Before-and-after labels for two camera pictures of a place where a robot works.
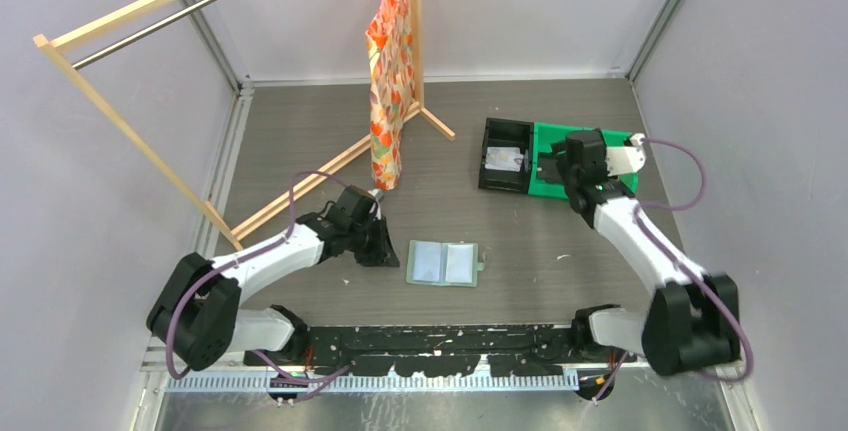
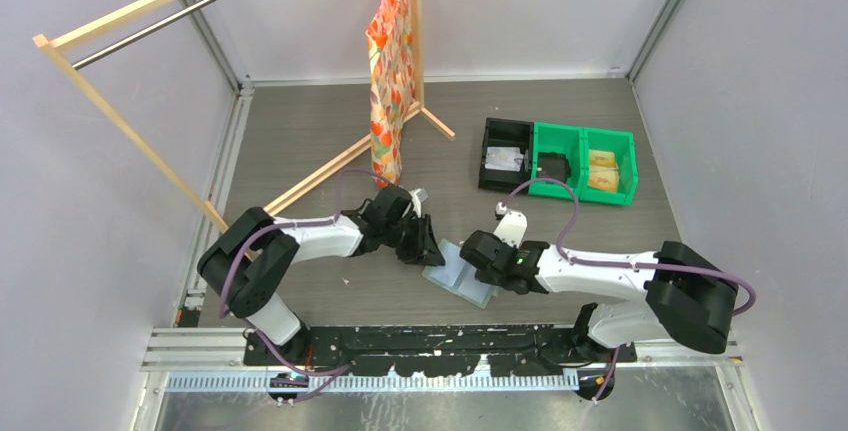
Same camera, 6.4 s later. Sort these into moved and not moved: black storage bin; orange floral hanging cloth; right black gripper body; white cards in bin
Moved: right black gripper body
Not moved: white cards in bin; orange floral hanging cloth; black storage bin
